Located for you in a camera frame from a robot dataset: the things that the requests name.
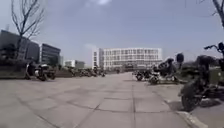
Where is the white multi-storey building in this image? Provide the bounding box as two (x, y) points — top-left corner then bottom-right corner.
(91, 47), (164, 72)

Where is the small pale building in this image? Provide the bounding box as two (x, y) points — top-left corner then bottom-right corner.
(64, 59), (86, 70)

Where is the grey paved plaza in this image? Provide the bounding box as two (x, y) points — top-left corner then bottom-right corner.
(0, 72), (224, 128)

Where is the row of parked scooters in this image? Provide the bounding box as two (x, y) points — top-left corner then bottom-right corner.
(132, 41), (224, 113)
(24, 59), (108, 82)

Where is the dark glass-fronted building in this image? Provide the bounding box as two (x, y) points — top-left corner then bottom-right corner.
(39, 43), (62, 66)

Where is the bare tree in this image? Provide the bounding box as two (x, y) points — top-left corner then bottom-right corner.
(198, 0), (224, 28)
(9, 0), (46, 61)

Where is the dark grey building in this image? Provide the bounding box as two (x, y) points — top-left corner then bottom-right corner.
(0, 29), (41, 66)

